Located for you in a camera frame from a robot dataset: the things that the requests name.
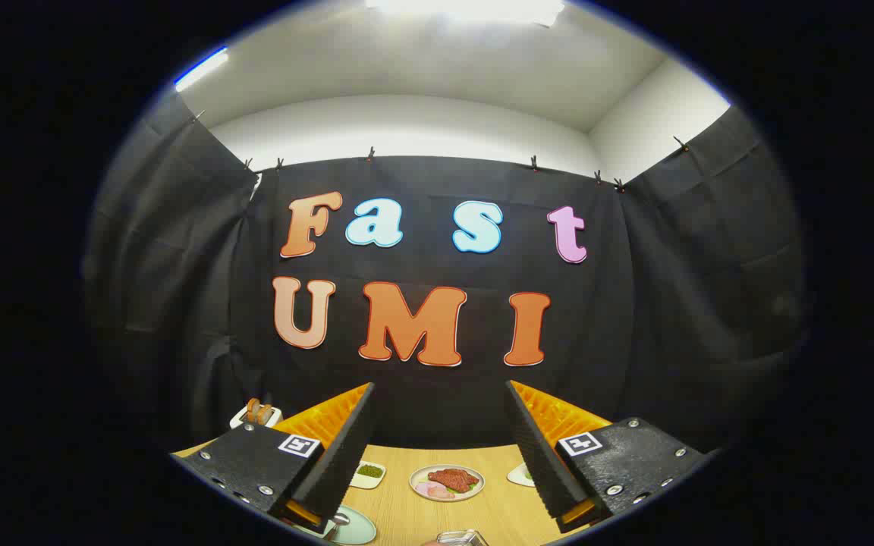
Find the brown steak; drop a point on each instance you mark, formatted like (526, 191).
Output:
(452, 478)

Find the pink ham slice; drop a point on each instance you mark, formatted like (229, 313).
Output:
(431, 491)

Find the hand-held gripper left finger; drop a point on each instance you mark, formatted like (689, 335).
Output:
(346, 455)

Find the cream toaster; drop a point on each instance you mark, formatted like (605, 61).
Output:
(238, 419)

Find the white divided dish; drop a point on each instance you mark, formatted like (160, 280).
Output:
(365, 480)

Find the pile of green beans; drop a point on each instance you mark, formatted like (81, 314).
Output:
(369, 471)

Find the toasted bread slice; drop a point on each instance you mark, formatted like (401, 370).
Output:
(259, 412)

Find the round white dinner plate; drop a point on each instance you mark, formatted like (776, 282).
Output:
(475, 489)

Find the ceiling light panel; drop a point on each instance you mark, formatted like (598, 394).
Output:
(467, 10)

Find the perforated metal basket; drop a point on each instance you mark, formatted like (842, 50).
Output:
(461, 538)

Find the ceiling tube light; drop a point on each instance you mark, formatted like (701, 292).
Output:
(200, 70)

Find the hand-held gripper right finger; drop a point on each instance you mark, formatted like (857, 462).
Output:
(539, 455)

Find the row of black cloth clips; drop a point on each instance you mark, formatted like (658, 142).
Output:
(369, 155)

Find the light blue plate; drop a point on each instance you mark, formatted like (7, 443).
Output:
(357, 528)

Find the small white square plate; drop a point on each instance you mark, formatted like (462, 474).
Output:
(519, 476)

